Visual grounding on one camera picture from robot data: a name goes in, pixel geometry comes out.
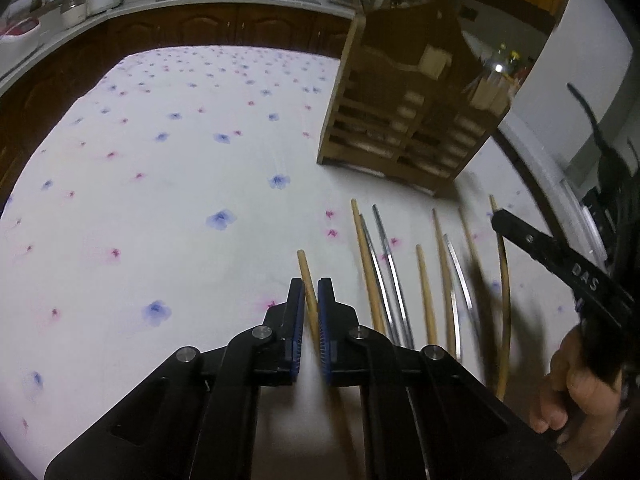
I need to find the wooden chopstick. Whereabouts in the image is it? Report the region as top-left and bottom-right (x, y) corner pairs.
(350, 199), (387, 336)
(296, 249), (321, 346)
(431, 208), (459, 358)
(416, 244), (437, 347)
(489, 194), (512, 401)
(457, 205), (501, 311)

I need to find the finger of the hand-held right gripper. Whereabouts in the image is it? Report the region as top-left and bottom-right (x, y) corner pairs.
(491, 209), (637, 312)

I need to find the white countertop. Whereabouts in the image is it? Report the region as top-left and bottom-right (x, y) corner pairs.
(0, 0), (356, 96)

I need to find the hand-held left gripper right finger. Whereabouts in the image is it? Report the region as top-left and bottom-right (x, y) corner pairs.
(317, 277), (571, 480)

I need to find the floral white tablecloth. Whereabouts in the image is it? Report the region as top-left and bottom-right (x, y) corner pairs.
(0, 45), (591, 480)

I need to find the red white rice cooker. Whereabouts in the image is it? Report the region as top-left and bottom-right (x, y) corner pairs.
(0, 15), (42, 43)

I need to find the thick black cable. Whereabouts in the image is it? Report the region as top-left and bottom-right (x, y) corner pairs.
(567, 82), (613, 158)

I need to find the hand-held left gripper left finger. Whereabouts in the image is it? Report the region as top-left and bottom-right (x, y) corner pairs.
(44, 278), (307, 480)

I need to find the glass jar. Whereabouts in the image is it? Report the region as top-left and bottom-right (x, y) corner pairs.
(60, 0), (90, 30)

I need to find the person's right hand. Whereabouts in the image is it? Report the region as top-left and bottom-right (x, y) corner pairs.
(530, 329), (626, 436)

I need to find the metal chopstick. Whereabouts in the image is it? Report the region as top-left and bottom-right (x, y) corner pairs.
(359, 214), (403, 348)
(443, 233), (475, 313)
(449, 280), (462, 361)
(372, 204), (415, 350)

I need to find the pale condiment bottle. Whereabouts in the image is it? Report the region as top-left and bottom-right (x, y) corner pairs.
(486, 44), (508, 82)

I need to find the wooden utensil holder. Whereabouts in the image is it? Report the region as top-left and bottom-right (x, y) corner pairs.
(316, 0), (512, 197)

